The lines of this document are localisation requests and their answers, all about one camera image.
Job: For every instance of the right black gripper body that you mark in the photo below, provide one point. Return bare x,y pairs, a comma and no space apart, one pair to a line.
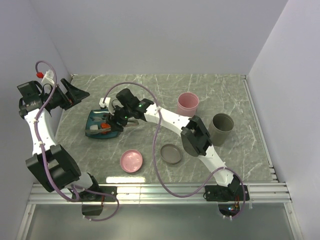
119,115

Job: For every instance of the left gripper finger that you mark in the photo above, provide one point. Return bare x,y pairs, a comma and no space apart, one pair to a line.
66,101
77,94

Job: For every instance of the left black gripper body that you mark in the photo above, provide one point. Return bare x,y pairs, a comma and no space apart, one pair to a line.
54,101

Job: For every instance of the teal square plate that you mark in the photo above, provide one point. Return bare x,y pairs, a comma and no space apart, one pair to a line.
96,117

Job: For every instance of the white rice cake cube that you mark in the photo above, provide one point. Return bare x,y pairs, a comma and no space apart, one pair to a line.
94,127

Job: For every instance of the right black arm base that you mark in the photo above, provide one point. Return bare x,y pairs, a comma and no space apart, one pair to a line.
228,198

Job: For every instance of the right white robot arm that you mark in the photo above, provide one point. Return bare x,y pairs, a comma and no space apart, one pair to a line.
194,135

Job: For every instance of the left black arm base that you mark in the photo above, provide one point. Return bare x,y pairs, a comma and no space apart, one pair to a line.
93,204

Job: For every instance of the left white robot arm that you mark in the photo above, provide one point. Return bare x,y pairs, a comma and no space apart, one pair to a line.
50,163

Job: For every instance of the pink round lid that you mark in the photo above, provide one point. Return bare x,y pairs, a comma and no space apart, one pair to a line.
131,161

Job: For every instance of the pink cylindrical container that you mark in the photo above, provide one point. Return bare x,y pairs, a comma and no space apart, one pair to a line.
187,104

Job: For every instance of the grey round lid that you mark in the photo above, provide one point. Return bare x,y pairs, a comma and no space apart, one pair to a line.
171,154

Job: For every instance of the grey cylindrical container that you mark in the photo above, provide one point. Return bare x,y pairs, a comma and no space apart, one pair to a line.
220,128

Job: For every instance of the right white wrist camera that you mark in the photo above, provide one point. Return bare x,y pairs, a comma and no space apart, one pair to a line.
105,103

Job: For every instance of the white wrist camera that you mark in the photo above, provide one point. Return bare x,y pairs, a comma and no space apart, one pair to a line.
105,103
47,78

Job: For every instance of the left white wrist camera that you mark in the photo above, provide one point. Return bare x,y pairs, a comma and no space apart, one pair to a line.
47,78

